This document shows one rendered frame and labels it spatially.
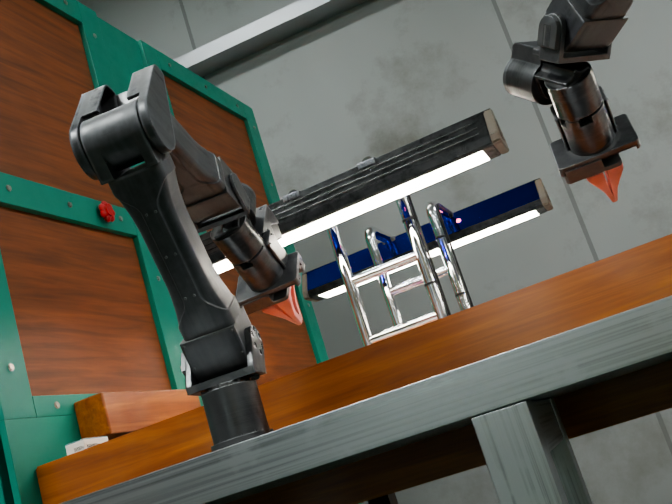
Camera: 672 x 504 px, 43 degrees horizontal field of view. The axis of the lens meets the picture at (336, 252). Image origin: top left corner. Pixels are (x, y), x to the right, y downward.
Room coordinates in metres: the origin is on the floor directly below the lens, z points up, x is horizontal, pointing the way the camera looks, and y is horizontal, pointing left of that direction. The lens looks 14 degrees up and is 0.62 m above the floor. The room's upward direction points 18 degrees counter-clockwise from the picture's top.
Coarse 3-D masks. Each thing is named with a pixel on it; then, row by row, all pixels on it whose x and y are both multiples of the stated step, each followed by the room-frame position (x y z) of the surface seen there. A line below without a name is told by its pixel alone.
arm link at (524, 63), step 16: (544, 16) 0.92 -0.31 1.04; (560, 16) 0.91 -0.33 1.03; (544, 32) 0.93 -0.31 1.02; (560, 32) 0.91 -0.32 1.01; (512, 48) 1.02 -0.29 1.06; (528, 48) 1.00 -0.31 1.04; (544, 48) 0.94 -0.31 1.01; (560, 48) 0.92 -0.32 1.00; (608, 48) 0.96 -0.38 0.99; (512, 64) 1.02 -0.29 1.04; (528, 64) 1.00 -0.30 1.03; (512, 80) 1.03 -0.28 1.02; (528, 80) 1.00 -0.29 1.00; (528, 96) 1.02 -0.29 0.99
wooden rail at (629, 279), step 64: (640, 256) 1.00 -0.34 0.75; (448, 320) 1.07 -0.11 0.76; (512, 320) 1.05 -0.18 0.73; (576, 320) 1.03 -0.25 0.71; (320, 384) 1.13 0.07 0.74; (384, 384) 1.10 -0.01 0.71; (640, 384) 1.01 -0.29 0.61; (128, 448) 1.23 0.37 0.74; (192, 448) 1.20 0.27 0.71; (448, 448) 1.09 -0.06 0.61
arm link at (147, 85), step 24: (144, 72) 0.85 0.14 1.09; (96, 96) 0.85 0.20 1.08; (120, 96) 0.89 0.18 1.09; (144, 96) 0.81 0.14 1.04; (144, 120) 0.80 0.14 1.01; (168, 120) 0.85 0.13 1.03; (72, 144) 0.81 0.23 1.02; (168, 144) 0.83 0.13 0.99; (192, 144) 0.98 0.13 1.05; (192, 168) 0.98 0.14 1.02; (216, 168) 1.03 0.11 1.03; (192, 192) 1.02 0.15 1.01; (216, 192) 1.04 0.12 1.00; (192, 216) 1.07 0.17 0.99
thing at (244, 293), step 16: (256, 256) 1.14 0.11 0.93; (272, 256) 1.17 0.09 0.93; (288, 256) 1.21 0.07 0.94; (240, 272) 1.16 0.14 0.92; (256, 272) 1.16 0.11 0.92; (272, 272) 1.17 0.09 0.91; (288, 272) 1.18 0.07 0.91; (240, 288) 1.21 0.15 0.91; (256, 288) 1.18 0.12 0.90; (272, 288) 1.18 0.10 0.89; (240, 304) 1.20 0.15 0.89
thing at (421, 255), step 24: (360, 168) 1.41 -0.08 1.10; (408, 216) 1.56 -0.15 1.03; (336, 240) 1.61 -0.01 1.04; (384, 264) 1.59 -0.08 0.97; (408, 264) 1.58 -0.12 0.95; (432, 264) 1.57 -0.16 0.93; (432, 288) 1.56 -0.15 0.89; (360, 312) 1.61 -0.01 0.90; (432, 312) 1.57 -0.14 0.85; (360, 336) 1.62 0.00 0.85; (384, 336) 1.60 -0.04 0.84
